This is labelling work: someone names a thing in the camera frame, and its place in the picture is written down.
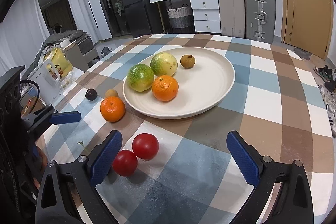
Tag red cherry tomato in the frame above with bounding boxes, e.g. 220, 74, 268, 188
112, 149, 138, 176
132, 133, 159, 161

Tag dark cherry without stem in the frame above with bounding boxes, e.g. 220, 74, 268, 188
85, 88, 97, 101

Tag orange mandarin on table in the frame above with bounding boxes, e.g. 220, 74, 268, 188
100, 97, 126, 123

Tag yellow snack bag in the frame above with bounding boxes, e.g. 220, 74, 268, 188
45, 48, 73, 79

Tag brown longan on table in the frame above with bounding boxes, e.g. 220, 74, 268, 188
105, 89, 119, 98

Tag green passion fruit front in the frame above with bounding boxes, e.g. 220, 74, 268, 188
126, 64, 154, 92

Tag checkered tablecloth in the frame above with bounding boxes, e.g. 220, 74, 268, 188
37, 34, 335, 223

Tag orange mandarin on plate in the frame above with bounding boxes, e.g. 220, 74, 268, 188
151, 75, 179, 102

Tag cream round plate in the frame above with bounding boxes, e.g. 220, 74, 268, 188
123, 47, 236, 119

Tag yellow-green passion fruit back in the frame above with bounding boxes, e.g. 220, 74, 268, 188
150, 52, 178, 77

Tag brown longan on plate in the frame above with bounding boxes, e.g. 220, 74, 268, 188
180, 55, 195, 69

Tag woven laundry basket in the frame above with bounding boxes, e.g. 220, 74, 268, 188
166, 3, 193, 29

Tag silver suitcase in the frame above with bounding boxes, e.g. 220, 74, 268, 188
245, 0, 276, 44

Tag wooden door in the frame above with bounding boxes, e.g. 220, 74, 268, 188
281, 0, 334, 59

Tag beige suitcase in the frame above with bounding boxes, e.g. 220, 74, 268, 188
219, 0, 245, 38

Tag white drawer desk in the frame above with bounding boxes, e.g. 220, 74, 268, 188
149, 0, 221, 34

